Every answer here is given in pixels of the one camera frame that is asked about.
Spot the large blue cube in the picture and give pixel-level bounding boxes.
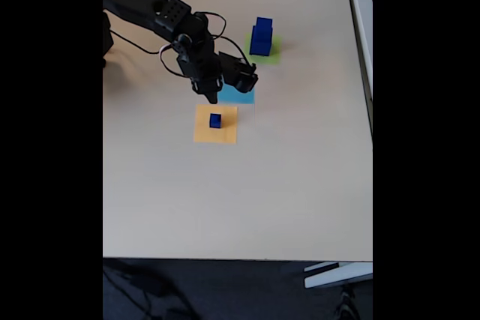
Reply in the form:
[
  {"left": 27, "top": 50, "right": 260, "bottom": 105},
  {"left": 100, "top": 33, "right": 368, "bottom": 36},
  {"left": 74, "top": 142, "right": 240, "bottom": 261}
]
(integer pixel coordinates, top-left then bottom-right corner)
[{"left": 248, "top": 25, "right": 275, "bottom": 58}]

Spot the white desk with dark edge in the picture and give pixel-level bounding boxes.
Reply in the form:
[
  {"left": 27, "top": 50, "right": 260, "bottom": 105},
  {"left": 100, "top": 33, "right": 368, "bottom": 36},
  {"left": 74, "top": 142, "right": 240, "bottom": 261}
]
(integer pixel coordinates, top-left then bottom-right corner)
[{"left": 343, "top": 0, "right": 374, "bottom": 141}]

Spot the green paper square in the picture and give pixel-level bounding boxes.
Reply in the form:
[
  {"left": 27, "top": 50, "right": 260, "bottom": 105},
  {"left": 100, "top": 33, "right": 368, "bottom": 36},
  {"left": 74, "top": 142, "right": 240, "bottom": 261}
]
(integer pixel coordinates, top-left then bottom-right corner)
[{"left": 241, "top": 33, "right": 283, "bottom": 66}]

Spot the medium blue cube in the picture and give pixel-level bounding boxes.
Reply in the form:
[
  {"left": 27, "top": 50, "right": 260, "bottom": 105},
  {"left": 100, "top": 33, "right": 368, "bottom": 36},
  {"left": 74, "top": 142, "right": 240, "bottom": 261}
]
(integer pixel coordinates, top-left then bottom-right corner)
[{"left": 254, "top": 16, "right": 274, "bottom": 44}]

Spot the light blue paper square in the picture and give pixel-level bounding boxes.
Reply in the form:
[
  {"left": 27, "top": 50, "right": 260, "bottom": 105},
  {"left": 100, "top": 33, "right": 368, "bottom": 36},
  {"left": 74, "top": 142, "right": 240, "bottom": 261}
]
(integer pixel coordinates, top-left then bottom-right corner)
[{"left": 215, "top": 83, "right": 256, "bottom": 105}]

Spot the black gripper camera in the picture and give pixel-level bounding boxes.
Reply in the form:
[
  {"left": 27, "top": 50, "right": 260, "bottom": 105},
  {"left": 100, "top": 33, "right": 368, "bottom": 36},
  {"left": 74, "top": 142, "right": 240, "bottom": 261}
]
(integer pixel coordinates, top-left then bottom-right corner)
[{"left": 239, "top": 60, "right": 259, "bottom": 78}]

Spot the orange paper square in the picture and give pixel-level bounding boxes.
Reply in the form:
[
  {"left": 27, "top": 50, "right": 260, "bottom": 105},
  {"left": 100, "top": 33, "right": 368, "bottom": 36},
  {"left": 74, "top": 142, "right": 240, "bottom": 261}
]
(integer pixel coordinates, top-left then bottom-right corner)
[{"left": 193, "top": 103, "right": 239, "bottom": 145}]

